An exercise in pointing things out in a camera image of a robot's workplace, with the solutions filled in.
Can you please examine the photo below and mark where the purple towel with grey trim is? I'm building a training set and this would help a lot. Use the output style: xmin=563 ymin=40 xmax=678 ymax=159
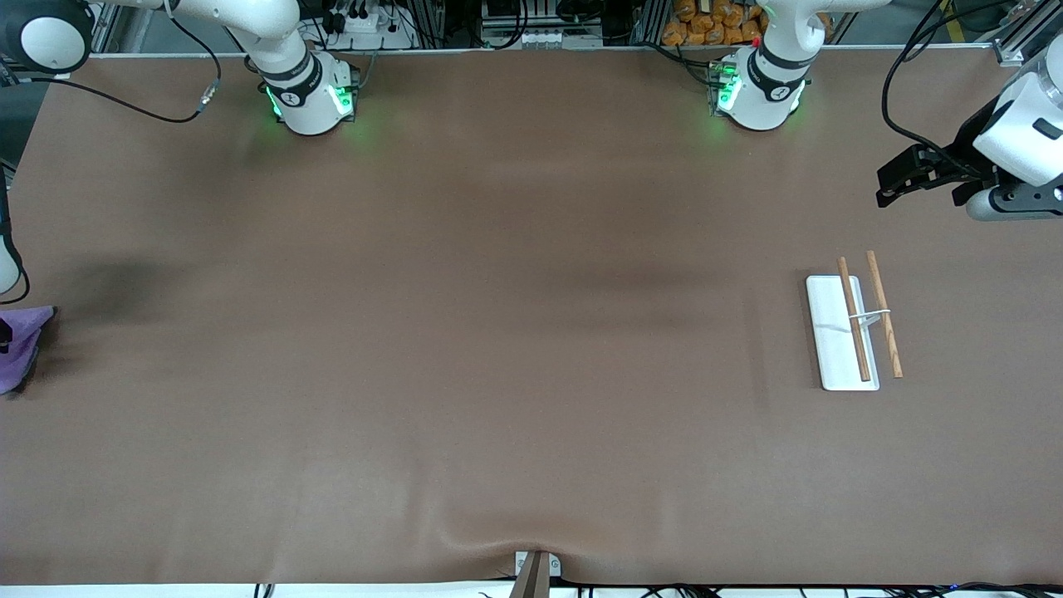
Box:
xmin=0 ymin=306 xmax=57 ymax=397

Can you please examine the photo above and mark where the white rack with wooden rods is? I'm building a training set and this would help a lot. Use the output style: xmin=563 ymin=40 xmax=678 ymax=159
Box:
xmin=804 ymin=251 xmax=904 ymax=392

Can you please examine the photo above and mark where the brown table mat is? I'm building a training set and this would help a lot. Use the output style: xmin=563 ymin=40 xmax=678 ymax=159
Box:
xmin=0 ymin=48 xmax=1063 ymax=586

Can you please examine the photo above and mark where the white power strip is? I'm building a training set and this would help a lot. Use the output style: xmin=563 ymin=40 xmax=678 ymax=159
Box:
xmin=331 ymin=7 xmax=409 ymax=38

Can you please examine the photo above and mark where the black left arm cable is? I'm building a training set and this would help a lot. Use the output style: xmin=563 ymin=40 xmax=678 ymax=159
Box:
xmin=882 ymin=0 xmax=1010 ymax=167

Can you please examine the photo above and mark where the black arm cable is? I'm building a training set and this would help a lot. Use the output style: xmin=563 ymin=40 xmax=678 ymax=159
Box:
xmin=0 ymin=12 xmax=223 ymax=304
xmin=882 ymin=0 xmax=1010 ymax=167

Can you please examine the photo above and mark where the aluminium frame profile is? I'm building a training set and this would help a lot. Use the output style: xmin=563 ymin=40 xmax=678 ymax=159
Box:
xmin=50 ymin=0 xmax=125 ymax=80
xmin=992 ymin=0 xmax=1063 ymax=67

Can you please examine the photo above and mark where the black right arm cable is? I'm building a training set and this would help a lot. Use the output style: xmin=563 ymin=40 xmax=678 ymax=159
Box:
xmin=0 ymin=12 xmax=223 ymax=304

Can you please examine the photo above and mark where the aluminium camera post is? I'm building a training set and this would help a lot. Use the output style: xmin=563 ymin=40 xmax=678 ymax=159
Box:
xmin=508 ymin=550 xmax=562 ymax=598

